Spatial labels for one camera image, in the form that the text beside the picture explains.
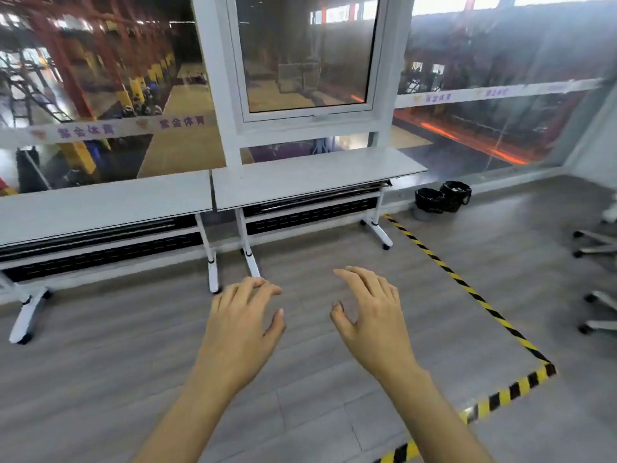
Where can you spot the person's right little finger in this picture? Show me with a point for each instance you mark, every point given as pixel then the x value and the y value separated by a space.
pixel 396 296

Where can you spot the person's left hand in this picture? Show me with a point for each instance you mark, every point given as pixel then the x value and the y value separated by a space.
pixel 236 339

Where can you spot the white window frame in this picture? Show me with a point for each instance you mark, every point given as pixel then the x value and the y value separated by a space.
pixel 221 91

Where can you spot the person's right thumb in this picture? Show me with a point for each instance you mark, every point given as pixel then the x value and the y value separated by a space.
pixel 342 320

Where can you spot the person's right hand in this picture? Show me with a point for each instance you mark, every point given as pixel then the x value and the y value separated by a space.
pixel 381 332

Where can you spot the white office chair base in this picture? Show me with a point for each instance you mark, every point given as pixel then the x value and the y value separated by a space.
pixel 597 238
pixel 600 313

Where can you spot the black-bagged trash bin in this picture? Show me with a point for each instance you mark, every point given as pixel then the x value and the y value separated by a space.
pixel 429 201
pixel 456 192

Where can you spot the person's left little finger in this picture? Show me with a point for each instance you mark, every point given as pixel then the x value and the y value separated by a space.
pixel 218 301

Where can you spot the person's right middle finger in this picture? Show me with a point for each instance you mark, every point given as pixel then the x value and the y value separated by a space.
pixel 367 280

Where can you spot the white printed window strip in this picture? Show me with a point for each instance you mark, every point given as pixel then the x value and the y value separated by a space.
pixel 482 93
pixel 96 130

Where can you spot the white hinged window sash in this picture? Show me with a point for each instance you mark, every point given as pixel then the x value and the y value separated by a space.
pixel 381 57

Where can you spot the person's left middle finger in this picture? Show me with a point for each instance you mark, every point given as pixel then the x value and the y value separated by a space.
pixel 253 290

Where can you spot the white folding table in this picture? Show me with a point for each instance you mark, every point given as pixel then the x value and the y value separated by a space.
pixel 308 175
pixel 96 207

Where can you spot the person's right forearm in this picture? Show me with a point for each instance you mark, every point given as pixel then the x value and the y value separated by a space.
pixel 434 419

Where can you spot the person's left forearm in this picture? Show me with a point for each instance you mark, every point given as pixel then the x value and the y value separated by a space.
pixel 185 424

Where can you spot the person's left thumb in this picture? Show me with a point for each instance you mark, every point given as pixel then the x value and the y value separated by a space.
pixel 274 330

